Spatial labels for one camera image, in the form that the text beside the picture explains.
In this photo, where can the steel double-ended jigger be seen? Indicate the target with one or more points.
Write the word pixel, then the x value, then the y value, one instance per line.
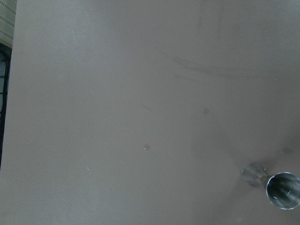
pixel 282 189

